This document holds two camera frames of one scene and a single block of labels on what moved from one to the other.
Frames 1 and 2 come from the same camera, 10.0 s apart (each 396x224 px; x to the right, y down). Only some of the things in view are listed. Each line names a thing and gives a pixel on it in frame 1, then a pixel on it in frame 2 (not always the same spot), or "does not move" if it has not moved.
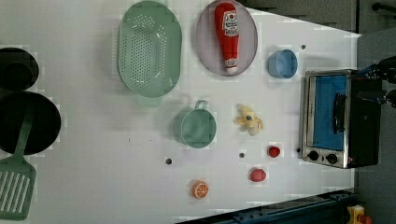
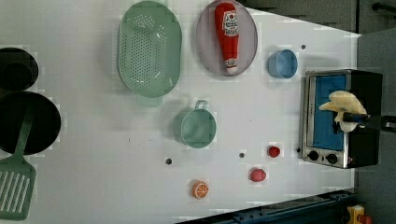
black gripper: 385,68 -> 388,122
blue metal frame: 324,208 does not move
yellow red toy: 356,216 does not move
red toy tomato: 257,175 does not move
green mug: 195,127 does not move
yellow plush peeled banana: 248,119 -> 344,102
